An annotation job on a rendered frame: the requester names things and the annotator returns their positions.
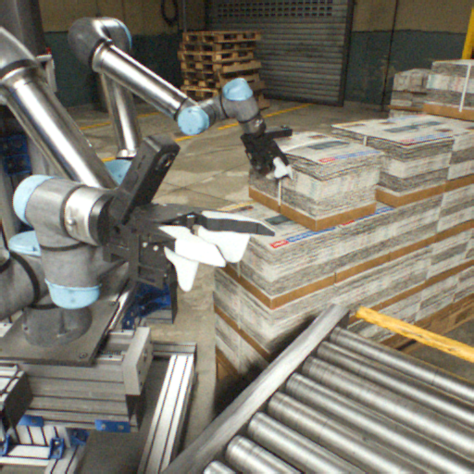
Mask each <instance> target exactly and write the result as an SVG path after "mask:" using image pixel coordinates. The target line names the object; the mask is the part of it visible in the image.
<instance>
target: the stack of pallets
mask: <svg viewBox="0 0 474 474"><path fill-rule="evenodd" d="M246 34H252V39H247V38H246ZM193 35H197V39H193ZM212 35H214V39H212ZM230 35H234V39H231V38H230ZM256 40H261V31H199V32H183V33H182V42H180V51H178V54H179V61H180V62H181V75H182V78H183V80H184V86H181V92H182V93H183V94H185V95H186V96H188V97H189V98H192V99H193V100H194V101H195V102H199V101H203V100H206V99H209V98H212V97H215V96H217V95H221V94H222V93H221V89H222V88H221V86H220V80H219V77H217V73H216V69H219V68H221V67H227V66H235V65H242V64H241V61H248V64H250V63H255V62H256V57H253V49H256ZM225 44H230V45H231V47H227V48H225ZM241 44H247V48H241ZM190 45H194V48H191V49H190ZM208 45H212V47H207V46H208ZM238 52H243V56H238ZM222 53H227V55H226V56H223V55H222ZM187 54H191V55H193V56H192V58H187ZM206 55H210V56H206ZM226 63H230V64H229V65H225V64H226ZM190 64H195V66H192V67H190ZM192 72H196V74H192ZM193 81H198V82H196V83H193ZM191 90H195V92H191Z"/></svg>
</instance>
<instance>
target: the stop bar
mask: <svg viewBox="0 0 474 474"><path fill-rule="evenodd" d="M355 318H360V319H363V320H365V321H367V322H369V323H373V324H375V325H378V326H381V327H383V328H385V329H388V330H391V331H395V332H397V334H400V335H404V336H405V337H408V338H410V339H413V340H415V341H418V342H421V343H424V344H427V345H430V346H432V347H435V348H438V349H441V350H443V351H445V353H447V354H450V355H454V356H458V357H460V358H463V359H465V360H467V361H469V362H473V363H474V347H471V346H467V345H465V344H462V343H459V342H456V341H453V340H450V339H447V338H444V337H443V336H442V335H440V334H437V333H435V332H431V331H427V330H424V329H421V328H420V327H416V326H413V325H411V324H408V323H405V322H403V321H400V320H397V319H394V318H393V317H390V316H387V315H384V314H382V313H379V312H377V311H374V310H371V309H368V308H365V307H363V306H360V307H359V308H358V309H357V310H355Z"/></svg>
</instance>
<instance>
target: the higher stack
mask: <svg viewBox="0 0 474 474"><path fill-rule="evenodd" d="M432 64H433V65H432V67H431V70H430V75H429V83H427V84H428V86H427V89H428V90H427V94H426V101H425V103H426V104H433V105H439V106H451V107H459V108H460V109H459V111H461V110H462V108H465V109H472V110H474V59H460V60H447V61H437V62H432ZM422 116H432V117H439V118H444V119H452V120H459V121H458V122H470V123H474V120H467V119H461V118H450V117H445V116H439V115H432V113H426V115H422ZM471 230H472V234H470V235H471V237H470V239H469V241H468V246H467V251H466V252H467V255H466V257H465V261H464V263H463V265H464V264H466V263H467V262H468V261H469V260H471V259H474V227H473V228H471ZM458 273H459V274H458V276H459V278H458V284H457V287H456V288H457V290H456V293H455V296H454V299H453V300H454V301H453V303H456V302H457V301H459V300H461V299H463V298H465V297H468V296H469V295H471V294H473V293H474V266H473V267H471V268H467V269H464V270H462V271H461V272H458ZM448 313H449V315H448V316H449V318H448V319H447V324H446V327H445V332H444V333H447V332H448V331H451V330H453V329H454V328H456V327H458V326H459V325H461V324H463V323H465V321H466V320H469V319H471V318H473V317H474V298H473V299H472V300H470V301H468V302H466V303H464V304H463V305H461V306H459V307H458V308H456V309H454V310H453V311H449V312H448Z"/></svg>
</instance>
